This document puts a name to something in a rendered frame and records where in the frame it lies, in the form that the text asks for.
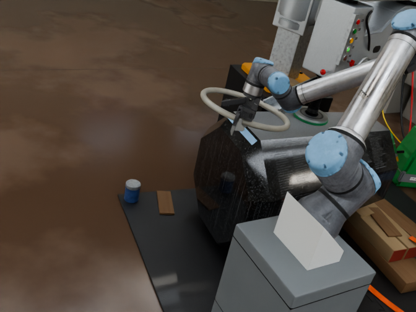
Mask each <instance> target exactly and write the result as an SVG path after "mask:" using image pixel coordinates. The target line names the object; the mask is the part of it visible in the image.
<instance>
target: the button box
mask: <svg viewBox="0 0 416 312"><path fill-rule="evenodd" d="M362 18H363V14H362V13H359V14H354V13H352V15H351V18H350V21H349V24H348V27H347V29H346V32H345V35H344V39H343V41H342V44H341V47H340V50H339V53H338V55H337V59H336V62H335V64H336V65H338V66H340V65H344V64H346V63H347V60H348V58H349V54H350V52H351V49H352V46H353V43H354V41H355V37H356V35H357V32H358V29H359V26H360V24H361V21H362ZM357 19H360V23H359V24H358V25H355V23H356V21H357ZM355 28H356V29H357V32H356V34H354V35H353V34H352V32H353V30H354V29H355ZM352 37H353V42H352V43H351V44H350V43H349V40H350V39H351V38H352ZM348 47H350V51H349V52H348V53H346V49H347V48H348ZM345 55H347V59H346V60H345V61H343V58H344V56H345Z"/></svg>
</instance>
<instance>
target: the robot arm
mask: <svg viewBox="0 0 416 312"><path fill-rule="evenodd" d="M391 24H392V25H391V26H392V28H393V31H392V33H391V34H390V36H389V38H388V41H387V42H386V44H385V46H384V48H383V49H382V51H381V52H380V54H379V56H378V57H377V58H375V59H372V60H370V61H367V62H364V63H361V64H358V65H356V66H353V67H350V68H347V69H344V70H342V71H339V72H335V73H333V74H330V75H328V76H324V77H322V78H319V79H316V80H313V81H311V82H307V83H305V84H302V85H297V86H295V87H292V86H291V85H290V80H289V78H288V77H287V75H286V74H284V73H283V72H280V71H279V70H277V69H276V68H274V67H273V66H274V63H273V62H272V61H270V60H267V59H264V58H259V57H256V58H255V59H254V61H253V62H252V66H251V69H250V71H249V74H248V76H247V79H246V82H245V84H244V87H243V91H244V92H243V95H244V96H245V97H240V98H232V99H227V98H226V99H224V100H223V101H222V102H221V103H222V106H229V105H237V104H240V105H239V107H238V109H237V112H236V116H235V119H234V121H233V124H232V128H231V130H230V132H231V135H233V132H235V131H244V130H245V128H246V127H247V126H245V125H244V124H242V122H243V120H242V119H241V118H239V117H242V118H244V119H245V120H248V121H250V122H252V120H253V119H254V117H255V114H256V112H257V111H258V105H259V102H260V101H261V99H262V98H261V97H260V96H261V95H262V92H263V90H264V87H266V88H267V89H268V90H269V91H270V93H271V94H272V96H273V97H274V98H275V99H276V100H277V102H278V103H279V105H280V107H281V108H282V109H283V110H284V111H285V112H287V113H295V112H297V111H298V110H299V109H300V108H301V107H302V105H305V104H306V103H309V102H312V101H315V100H318V99H320V98H324V97H327V96H330V95H333V94H335V93H339V92H342V91H344V90H348V89H352V88H354V87H358V86H360V87H359V89H358V90H357V92H356V94H355V96H354V97H353V99H352V101H351V102H350V104H349V105H348V107H347V109H346V110H345V112H344V114H343V115H342V117H341V119H340V120H339V122H338V123H337V126H335V127H331V128H329V129H328V130H327V131H325V132H320V133H318V134H317V135H315V136H314V137H313V138H312V139H311V140H310V141H309V143H308V146H307V147H306V150H305V158H306V161H307V163H308V165H309V168H310V169H311V171H312V172H313V173H314V174H315V175H316V176H317V178H318V179H319V180H320V182H321V183H322V184H323V185H322V186H321V187H320V188H319V189H318V190H317V191H316V192H315V193H312V194H310V195H307V196H305V197H303V198H301V199H300V200H299V201H298V202H299V203H300V204H301V205H302V206H303V207H304V208H305V209H306V210H307V211H308V212H309V213H310V214H311V215H312V216H313V217H314V218H315V219H316V220H317V221H318V222H319V223H320V224H321V225H323V226H324V228H325V229H326V230H327V232H328V233H329V234H330V235H331V236H332V237H333V239H335V238H336V237H337V236H338V234H339V232H340V230H341V228H342V226H343V224H344V222H345V221H346V220H347V219H348V218H349V217H350V216H351V215H352V214H353V213H354V212H355V211H357V210H358V209H359V208H360V207H361V206H362V205H363V204H364V203H365V202H366V201H367V200H369V198H370V197H372V196H373V195H374V194H375V193H376V192H377V190H379V188H380V187H381V181H380V179H379V177H378V175H377V174H376V172H375V171H374V170H373V169H372V168H370V166H369V164H367V163H366V162H365V161H364V160H362V156H363V154H364V153H365V151H366V145H365V143H364V141H365V139H366V137H367V136H368V134H369V132H370V131H371V129H372V127H373V125H374V124H375V122H376V120H377V119H378V117H379V115H380V114H381V112H382V110H383V108H384V107H385V105H386V103H387V102H388V100H389V98H390V96H391V95H392V93H393V91H394V89H395V88H396V86H397V84H398V83H399V81H400V79H401V77H402V76H403V74H404V75H405V74H408V73H411V72H414V71H415V70H416V9H407V10H405V11H402V12H400V13H398V14H397V15H396V16H395V17H394V18H393V19H392V22H391ZM250 99H251V100H250ZM238 120H239V121H238Z"/></svg>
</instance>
